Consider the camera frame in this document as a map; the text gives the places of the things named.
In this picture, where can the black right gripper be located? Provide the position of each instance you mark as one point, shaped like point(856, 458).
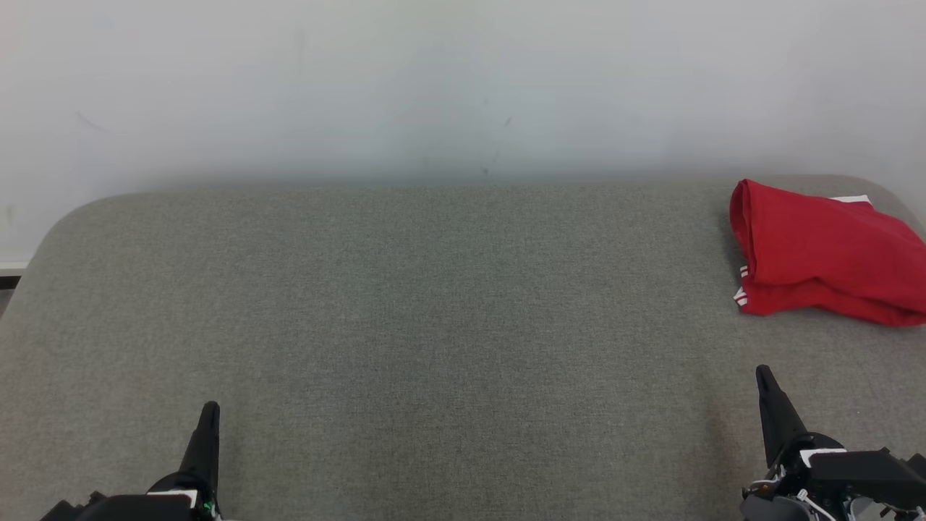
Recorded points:
point(868, 474)

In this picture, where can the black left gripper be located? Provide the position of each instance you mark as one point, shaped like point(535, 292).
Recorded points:
point(137, 508)

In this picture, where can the red jersey with white sleeves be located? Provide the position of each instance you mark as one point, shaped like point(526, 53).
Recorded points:
point(810, 239)

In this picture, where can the grey fabric sofa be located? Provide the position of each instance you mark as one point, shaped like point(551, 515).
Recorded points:
point(434, 325)

